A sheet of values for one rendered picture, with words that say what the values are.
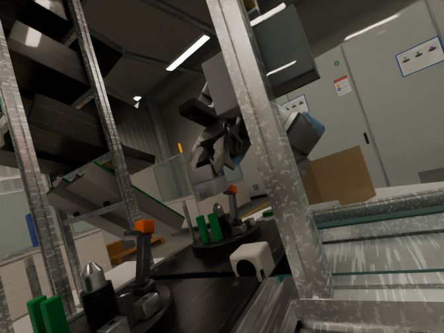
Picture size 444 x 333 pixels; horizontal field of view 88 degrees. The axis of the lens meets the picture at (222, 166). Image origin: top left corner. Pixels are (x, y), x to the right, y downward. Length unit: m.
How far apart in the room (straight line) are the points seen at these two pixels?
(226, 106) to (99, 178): 0.38
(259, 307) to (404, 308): 0.12
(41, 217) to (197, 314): 0.31
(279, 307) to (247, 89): 0.22
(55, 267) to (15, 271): 3.79
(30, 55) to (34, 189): 0.30
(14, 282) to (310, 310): 4.14
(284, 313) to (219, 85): 0.25
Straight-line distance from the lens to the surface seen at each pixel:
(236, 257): 0.33
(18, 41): 0.67
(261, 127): 0.24
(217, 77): 0.30
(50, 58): 0.67
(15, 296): 4.30
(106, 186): 0.59
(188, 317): 0.28
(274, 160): 0.23
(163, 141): 10.14
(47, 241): 0.48
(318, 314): 0.27
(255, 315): 0.26
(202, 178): 0.44
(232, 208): 0.51
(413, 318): 0.26
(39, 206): 0.48
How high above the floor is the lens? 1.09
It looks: 3 degrees up
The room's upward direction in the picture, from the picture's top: 17 degrees counter-clockwise
